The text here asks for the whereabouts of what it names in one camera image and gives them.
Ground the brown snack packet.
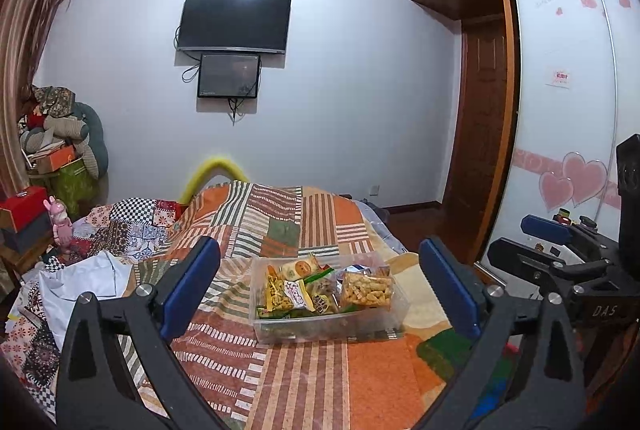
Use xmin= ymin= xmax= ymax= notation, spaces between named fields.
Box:
xmin=307 ymin=280 xmax=341 ymax=313

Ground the yellow snack packet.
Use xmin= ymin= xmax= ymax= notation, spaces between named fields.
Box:
xmin=263 ymin=273 xmax=296 ymax=313

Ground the camouflage pattern cloth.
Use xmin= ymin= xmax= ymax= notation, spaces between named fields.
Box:
xmin=30 ymin=85 xmax=76 ymax=116

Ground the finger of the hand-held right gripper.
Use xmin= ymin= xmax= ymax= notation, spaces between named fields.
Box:
xmin=520 ymin=214 xmax=622 ymax=263
xmin=486 ymin=237 xmax=615 ymax=298

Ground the small black wall monitor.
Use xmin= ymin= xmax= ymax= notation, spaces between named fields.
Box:
xmin=197 ymin=53 xmax=262 ymax=100

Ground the black monitor cable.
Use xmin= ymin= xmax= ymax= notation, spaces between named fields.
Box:
xmin=227 ymin=98 xmax=248 ymax=126

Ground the white cloth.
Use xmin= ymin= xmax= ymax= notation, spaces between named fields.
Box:
xmin=37 ymin=250 xmax=133 ymax=336

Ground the brown striped curtain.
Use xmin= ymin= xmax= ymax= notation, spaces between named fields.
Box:
xmin=0 ymin=0 xmax=86 ymax=196

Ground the yellow foam bed rail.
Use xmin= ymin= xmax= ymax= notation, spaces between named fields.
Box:
xmin=179 ymin=154 xmax=251 ymax=206

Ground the brown wooden door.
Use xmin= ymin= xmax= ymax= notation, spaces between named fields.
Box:
xmin=442 ymin=15 xmax=516 ymax=261

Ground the green patterned bag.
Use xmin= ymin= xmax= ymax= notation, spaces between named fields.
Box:
xmin=52 ymin=159 xmax=98 ymax=216

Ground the white heart print wardrobe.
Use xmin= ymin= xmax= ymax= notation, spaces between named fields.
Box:
xmin=475 ymin=0 xmax=640 ymax=281

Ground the red box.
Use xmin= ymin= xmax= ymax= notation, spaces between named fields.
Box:
xmin=0 ymin=186 xmax=51 ymax=233

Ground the wooden side table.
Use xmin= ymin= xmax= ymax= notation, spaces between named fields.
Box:
xmin=0 ymin=235 xmax=51 ymax=296

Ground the round biscuit packet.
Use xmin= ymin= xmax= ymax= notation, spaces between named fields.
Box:
xmin=280 ymin=257 xmax=321 ymax=281

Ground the white red print snack packet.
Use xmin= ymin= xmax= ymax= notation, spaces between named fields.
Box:
xmin=284 ymin=279 xmax=316 ymax=311

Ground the checkered patchwork quilt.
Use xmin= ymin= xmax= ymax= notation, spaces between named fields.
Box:
xmin=70 ymin=197 xmax=183 ymax=266

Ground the orange striped patchwork blanket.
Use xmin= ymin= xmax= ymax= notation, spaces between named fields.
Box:
xmin=117 ymin=180 xmax=521 ymax=430

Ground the red floral sheet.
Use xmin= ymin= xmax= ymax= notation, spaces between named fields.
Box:
xmin=0 ymin=280 xmax=66 ymax=411

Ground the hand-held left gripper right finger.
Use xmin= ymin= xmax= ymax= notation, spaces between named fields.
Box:
xmin=412 ymin=236 xmax=587 ymax=430

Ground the orange cardboard box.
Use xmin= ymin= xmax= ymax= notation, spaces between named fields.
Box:
xmin=36 ymin=145 xmax=77 ymax=173

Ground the golden fried snack packet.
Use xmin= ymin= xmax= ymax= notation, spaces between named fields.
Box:
xmin=339 ymin=271 xmax=396 ymax=311

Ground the blue and white snack packet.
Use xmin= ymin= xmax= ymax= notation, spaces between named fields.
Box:
xmin=335 ymin=264 xmax=371 ymax=281

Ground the black wall television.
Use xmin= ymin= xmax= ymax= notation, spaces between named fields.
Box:
xmin=175 ymin=0 xmax=292 ymax=56

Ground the clear plastic container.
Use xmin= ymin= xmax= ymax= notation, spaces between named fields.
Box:
xmin=248 ymin=250 xmax=412 ymax=345

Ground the pink plush toy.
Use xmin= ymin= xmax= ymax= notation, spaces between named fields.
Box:
xmin=44 ymin=196 xmax=73 ymax=253

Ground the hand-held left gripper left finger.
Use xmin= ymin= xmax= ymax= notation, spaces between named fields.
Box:
xmin=55 ymin=235 xmax=231 ymax=430

